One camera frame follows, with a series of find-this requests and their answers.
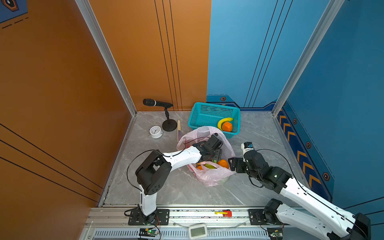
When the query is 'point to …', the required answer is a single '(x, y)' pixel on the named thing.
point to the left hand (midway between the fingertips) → (216, 151)
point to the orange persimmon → (223, 163)
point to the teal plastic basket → (208, 114)
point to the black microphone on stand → (168, 125)
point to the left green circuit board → (146, 232)
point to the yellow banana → (221, 121)
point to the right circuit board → (275, 233)
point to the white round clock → (156, 132)
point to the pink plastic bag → (210, 177)
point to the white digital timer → (198, 231)
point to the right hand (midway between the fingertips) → (232, 161)
